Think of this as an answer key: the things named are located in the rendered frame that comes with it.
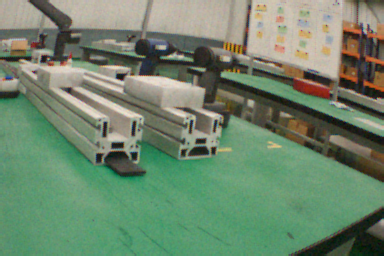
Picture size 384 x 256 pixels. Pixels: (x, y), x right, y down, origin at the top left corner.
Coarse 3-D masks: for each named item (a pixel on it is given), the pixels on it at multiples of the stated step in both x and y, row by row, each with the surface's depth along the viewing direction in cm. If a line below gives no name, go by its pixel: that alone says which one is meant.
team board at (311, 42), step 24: (264, 0) 420; (288, 0) 386; (312, 0) 354; (336, 0) 323; (264, 24) 425; (288, 24) 391; (312, 24) 359; (336, 24) 329; (264, 48) 429; (288, 48) 395; (312, 48) 364; (336, 48) 334; (312, 72) 359; (336, 72) 337; (336, 96) 345
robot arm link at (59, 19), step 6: (30, 0) 128; (36, 0) 130; (42, 0) 132; (36, 6) 132; (42, 6) 133; (48, 6) 136; (54, 6) 138; (42, 12) 136; (48, 12) 137; (54, 12) 139; (60, 12) 141; (54, 18) 140; (60, 18) 142; (66, 18) 144; (60, 24) 143
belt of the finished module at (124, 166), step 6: (108, 156) 70; (114, 156) 70; (120, 156) 71; (108, 162) 67; (114, 162) 67; (120, 162) 68; (126, 162) 69; (132, 162) 69; (114, 168) 65; (120, 168) 65; (126, 168) 65; (132, 168) 66; (138, 168) 67; (126, 174) 64
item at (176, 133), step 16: (96, 80) 109; (112, 80) 113; (112, 96) 100; (128, 96) 92; (144, 112) 87; (160, 112) 82; (176, 112) 79; (192, 112) 86; (208, 112) 84; (144, 128) 87; (160, 128) 82; (176, 128) 78; (192, 128) 79; (208, 128) 83; (160, 144) 82; (176, 144) 79; (192, 144) 80; (208, 144) 82
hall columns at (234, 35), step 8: (232, 0) 895; (240, 0) 876; (232, 8) 902; (240, 8) 883; (232, 16) 909; (240, 16) 890; (232, 24) 914; (240, 24) 896; (232, 32) 917; (240, 32) 903; (232, 40) 898; (240, 40) 909; (224, 48) 921; (232, 48) 900; (240, 48) 913
